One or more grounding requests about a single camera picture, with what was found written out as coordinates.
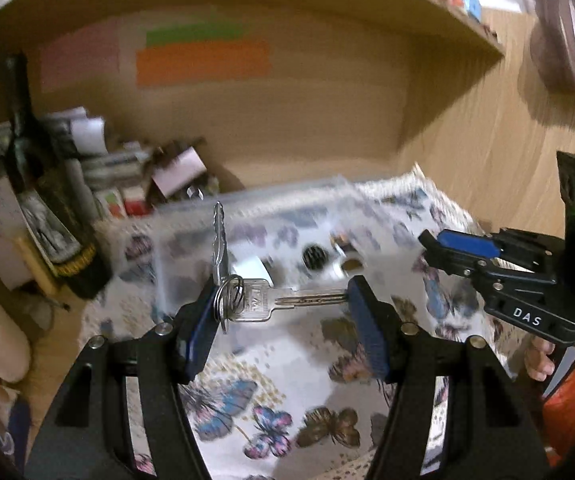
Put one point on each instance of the silver keys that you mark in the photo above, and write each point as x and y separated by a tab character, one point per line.
253	300

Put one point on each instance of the clear plastic storage box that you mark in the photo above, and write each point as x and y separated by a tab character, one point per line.
276	224

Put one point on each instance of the orange paper note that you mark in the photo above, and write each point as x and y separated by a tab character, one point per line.
213	60

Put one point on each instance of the person right hand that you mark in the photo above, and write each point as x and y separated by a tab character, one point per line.
537	359

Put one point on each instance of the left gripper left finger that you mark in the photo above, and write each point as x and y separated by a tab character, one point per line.
86	433

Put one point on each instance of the dark elephant label wine bottle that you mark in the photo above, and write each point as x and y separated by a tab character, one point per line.
38	176

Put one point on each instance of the blue cartoon sticker card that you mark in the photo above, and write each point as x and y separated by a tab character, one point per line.
15	425

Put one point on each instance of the white travel power adapter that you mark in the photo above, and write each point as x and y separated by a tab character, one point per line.
252	268

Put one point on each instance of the white handwritten note pad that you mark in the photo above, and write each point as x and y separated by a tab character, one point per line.
13	270

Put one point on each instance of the yellow tube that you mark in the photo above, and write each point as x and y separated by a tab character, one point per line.
41	274

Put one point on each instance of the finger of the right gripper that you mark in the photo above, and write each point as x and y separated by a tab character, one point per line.
478	246

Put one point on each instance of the butterfly print lace cloth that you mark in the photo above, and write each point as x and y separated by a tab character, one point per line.
293	398

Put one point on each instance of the green paper note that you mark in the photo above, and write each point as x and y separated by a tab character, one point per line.
195	32

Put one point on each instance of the pink paper note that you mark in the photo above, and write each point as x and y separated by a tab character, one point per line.
80	55

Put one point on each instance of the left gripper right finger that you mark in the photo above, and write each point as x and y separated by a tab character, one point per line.
489	432

